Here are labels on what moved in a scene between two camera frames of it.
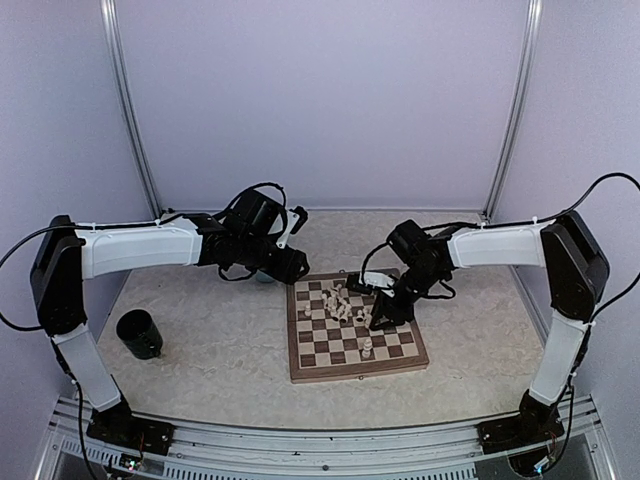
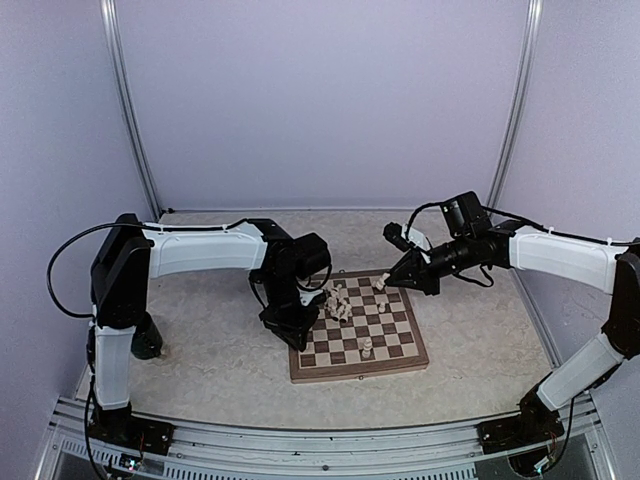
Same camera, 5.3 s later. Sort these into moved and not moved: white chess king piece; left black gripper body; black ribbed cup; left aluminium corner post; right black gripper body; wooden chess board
Moved: right black gripper body; left black gripper body
Not moved: left aluminium corner post; wooden chess board; black ribbed cup; white chess king piece
